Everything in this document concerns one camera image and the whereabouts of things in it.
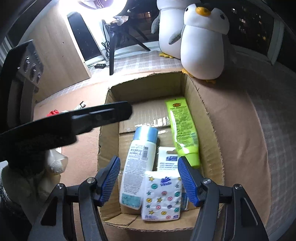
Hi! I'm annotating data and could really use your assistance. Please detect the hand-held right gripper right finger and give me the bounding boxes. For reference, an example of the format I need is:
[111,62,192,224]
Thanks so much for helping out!
[178,156,270,241]

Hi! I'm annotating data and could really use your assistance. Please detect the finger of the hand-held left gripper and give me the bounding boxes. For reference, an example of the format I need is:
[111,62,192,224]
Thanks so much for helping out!
[0,40,45,133]
[70,101,133,136]

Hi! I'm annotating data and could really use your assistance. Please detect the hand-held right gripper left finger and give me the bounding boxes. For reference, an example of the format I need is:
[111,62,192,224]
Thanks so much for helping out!
[28,156,121,241]

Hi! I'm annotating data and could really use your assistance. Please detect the white bottle with blue cap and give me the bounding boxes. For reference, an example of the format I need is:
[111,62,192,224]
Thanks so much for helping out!
[119,126,159,210]

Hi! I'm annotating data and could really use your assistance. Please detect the printed tissue pack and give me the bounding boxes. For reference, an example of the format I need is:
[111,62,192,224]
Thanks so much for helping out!
[141,171,183,222]

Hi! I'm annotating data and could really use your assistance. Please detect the white carded blister pack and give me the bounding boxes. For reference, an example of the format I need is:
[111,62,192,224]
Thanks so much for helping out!
[157,146,189,211]

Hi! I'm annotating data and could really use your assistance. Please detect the cardboard box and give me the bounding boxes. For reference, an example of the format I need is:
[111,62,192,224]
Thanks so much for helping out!
[97,71,226,231]

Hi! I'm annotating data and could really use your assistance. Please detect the green tube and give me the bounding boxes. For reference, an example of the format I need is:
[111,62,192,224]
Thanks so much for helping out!
[165,98,201,169]

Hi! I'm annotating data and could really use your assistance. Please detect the checked mat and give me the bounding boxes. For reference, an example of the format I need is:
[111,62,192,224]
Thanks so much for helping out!
[88,44,296,232]

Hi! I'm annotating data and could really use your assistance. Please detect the black tripod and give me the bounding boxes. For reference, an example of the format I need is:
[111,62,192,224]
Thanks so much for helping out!
[102,16,151,76]

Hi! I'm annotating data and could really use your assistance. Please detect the large penguin plush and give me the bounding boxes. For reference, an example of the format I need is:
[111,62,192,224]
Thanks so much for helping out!
[151,0,192,59]

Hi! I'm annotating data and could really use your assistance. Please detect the small penguin plush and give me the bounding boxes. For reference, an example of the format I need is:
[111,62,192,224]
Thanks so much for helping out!
[169,3,230,84]

